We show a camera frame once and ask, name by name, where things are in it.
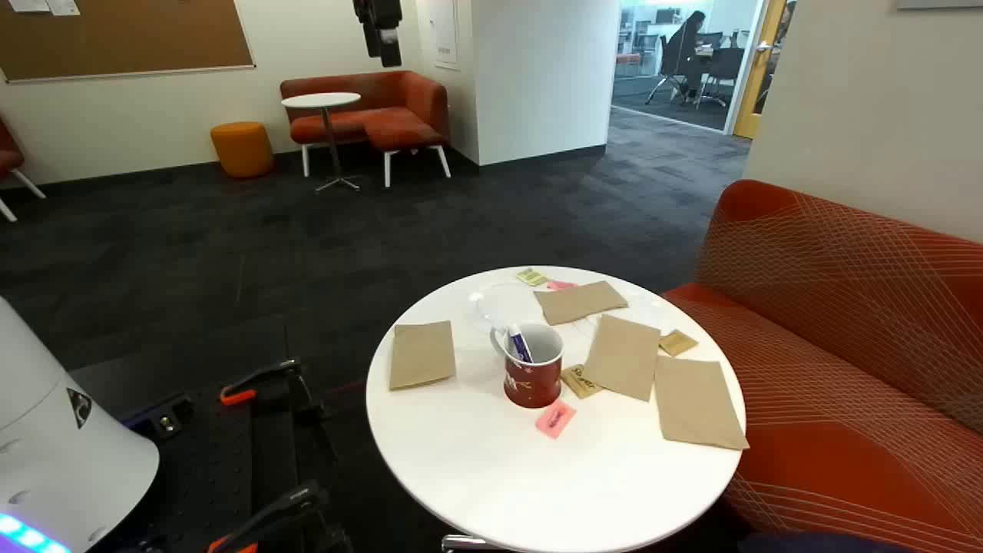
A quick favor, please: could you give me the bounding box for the blue marker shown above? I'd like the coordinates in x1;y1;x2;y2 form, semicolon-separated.
507;327;530;362

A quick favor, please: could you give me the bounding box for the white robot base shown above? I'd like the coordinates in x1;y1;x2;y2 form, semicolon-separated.
0;299;160;553

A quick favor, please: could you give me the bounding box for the yellow-green sticky note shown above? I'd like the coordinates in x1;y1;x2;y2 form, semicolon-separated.
519;268;545;286

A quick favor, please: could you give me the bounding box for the brown napkin at back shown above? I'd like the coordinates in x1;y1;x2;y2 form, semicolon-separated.
536;282;627;327

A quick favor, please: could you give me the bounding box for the brown napkin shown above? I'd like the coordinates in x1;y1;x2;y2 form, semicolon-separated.
391;322;453;392
654;357;745;451
584;316;661;399
536;282;627;327

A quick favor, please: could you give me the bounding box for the brown napkin far left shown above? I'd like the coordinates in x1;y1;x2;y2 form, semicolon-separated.
391;322;453;392

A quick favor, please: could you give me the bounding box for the red ceramic mug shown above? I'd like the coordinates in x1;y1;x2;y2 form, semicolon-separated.
488;322;563;408

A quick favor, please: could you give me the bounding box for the small tan packet near mug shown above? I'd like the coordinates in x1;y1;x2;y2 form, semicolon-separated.
563;366;599;399

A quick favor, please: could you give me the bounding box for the brown napkin middle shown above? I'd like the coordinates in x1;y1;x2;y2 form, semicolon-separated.
584;316;661;399

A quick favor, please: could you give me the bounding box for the pink sticky note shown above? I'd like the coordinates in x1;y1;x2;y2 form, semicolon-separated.
534;399;573;440

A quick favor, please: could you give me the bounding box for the red sofa in background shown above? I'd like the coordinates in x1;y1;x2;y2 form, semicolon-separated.
280;70;450;183

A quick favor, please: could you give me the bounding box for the small tan packet right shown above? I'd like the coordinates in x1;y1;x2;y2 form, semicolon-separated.
657;330;694;357

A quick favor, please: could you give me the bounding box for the brown napkin right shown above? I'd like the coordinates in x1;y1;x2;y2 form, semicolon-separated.
654;357;745;451

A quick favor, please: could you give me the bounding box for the small round white side table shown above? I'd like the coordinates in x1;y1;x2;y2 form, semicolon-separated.
283;94;359;195

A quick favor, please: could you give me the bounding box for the orange round ottoman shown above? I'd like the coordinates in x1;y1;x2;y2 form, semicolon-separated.
207;124;274;178

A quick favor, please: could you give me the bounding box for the person in far office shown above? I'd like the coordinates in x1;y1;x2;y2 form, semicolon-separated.
651;9;705;99

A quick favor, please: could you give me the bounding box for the black cart with clamps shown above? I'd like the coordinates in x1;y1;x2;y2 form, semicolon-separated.
74;319;352;553

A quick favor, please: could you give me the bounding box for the orange sofa near table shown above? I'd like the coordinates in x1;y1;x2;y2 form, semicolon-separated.
669;183;983;553

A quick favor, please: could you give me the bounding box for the red chair at left edge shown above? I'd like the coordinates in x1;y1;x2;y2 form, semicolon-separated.
0;117;47;224

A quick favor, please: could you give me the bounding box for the cork bulletin board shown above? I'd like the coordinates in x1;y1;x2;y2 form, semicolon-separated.
0;0;251;80

